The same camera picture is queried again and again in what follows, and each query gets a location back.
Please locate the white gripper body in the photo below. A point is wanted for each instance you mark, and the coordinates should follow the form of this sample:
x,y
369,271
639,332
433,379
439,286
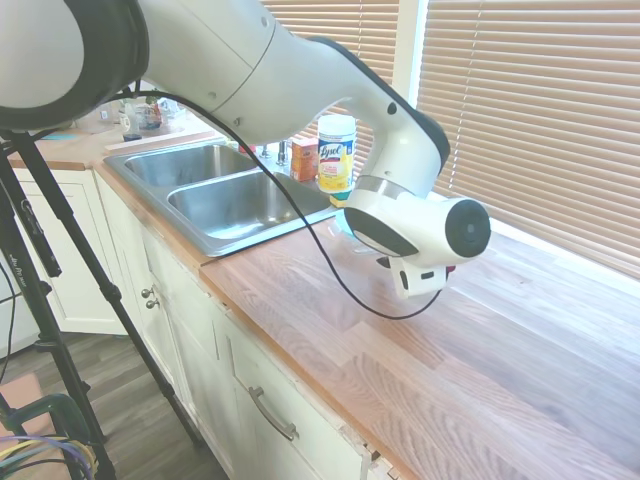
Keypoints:
x,y
415,280

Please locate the black tripod stand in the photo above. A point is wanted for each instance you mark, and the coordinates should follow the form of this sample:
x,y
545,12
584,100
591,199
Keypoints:
x,y
20,280

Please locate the chrome sink fitting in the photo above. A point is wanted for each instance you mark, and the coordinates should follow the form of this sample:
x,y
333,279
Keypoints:
x,y
282,155

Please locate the clear glass dish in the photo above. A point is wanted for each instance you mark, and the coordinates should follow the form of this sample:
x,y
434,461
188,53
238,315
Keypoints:
x,y
97,121

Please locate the green clamp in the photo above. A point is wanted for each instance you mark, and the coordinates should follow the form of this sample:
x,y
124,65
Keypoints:
x,y
60,398

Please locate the orange cardboard box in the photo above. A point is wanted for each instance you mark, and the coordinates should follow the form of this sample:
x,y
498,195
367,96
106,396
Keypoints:
x,y
305,162

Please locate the white kitchen base cabinet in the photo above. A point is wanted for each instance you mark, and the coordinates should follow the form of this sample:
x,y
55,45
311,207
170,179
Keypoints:
x,y
200,350

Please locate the stainless steel sink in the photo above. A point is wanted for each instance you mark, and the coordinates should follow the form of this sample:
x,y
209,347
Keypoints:
x,y
225,200

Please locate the round silver cabinet knob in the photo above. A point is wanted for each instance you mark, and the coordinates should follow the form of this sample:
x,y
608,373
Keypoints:
x,y
151,304
146,292

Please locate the pale wooden board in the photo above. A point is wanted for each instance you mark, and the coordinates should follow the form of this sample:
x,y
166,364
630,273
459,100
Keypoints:
x,y
150,141

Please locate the yellow green sponge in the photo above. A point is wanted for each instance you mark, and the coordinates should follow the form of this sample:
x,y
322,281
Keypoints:
x,y
339,201

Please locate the wide beige window blind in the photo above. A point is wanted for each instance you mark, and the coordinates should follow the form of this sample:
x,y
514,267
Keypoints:
x,y
525,100

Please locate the white corner cabinet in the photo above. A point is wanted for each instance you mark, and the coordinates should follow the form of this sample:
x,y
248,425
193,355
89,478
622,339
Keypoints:
x,y
75,240

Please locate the white printed mug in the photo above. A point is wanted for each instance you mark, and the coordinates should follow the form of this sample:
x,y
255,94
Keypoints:
x,y
125,120

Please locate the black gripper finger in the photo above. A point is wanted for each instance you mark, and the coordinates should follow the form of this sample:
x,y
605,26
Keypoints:
x,y
383,261

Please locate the Lysol wipes canister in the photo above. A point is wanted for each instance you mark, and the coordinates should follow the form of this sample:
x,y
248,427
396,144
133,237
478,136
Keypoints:
x,y
335,160

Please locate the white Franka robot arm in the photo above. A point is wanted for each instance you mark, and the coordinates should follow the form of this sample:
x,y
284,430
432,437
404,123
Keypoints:
x,y
225,60

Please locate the brown base board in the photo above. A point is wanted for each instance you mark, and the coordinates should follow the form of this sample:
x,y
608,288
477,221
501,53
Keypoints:
x,y
20,395

